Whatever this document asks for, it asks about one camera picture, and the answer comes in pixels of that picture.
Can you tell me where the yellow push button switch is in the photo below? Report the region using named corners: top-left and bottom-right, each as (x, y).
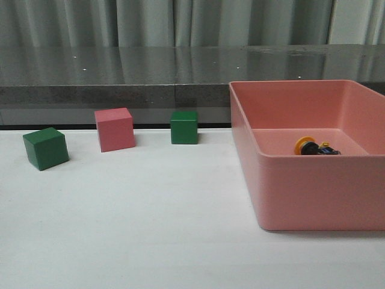
top-left (294, 136), bottom-right (341, 155)

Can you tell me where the right green cube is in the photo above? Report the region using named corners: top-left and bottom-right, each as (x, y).
top-left (170, 111), bottom-right (198, 145)

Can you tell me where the green cube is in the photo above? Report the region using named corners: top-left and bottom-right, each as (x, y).
top-left (23, 127), bottom-right (69, 171)
top-left (170, 111), bottom-right (198, 145)

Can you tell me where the pink cube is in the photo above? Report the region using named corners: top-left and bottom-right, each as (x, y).
top-left (94, 108), bottom-right (135, 152)

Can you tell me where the dark glossy back table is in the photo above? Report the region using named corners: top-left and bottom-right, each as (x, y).
top-left (1, 45), bottom-right (384, 129)

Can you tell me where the left green cube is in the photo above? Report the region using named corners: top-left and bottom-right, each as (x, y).
top-left (23, 127), bottom-right (69, 171)

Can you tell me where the pink plastic bin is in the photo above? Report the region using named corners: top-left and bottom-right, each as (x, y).
top-left (229, 80), bottom-right (384, 231)

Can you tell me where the grey curtain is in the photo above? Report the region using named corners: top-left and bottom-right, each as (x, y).
top-left (1, 1), bottom-right (384, 48)

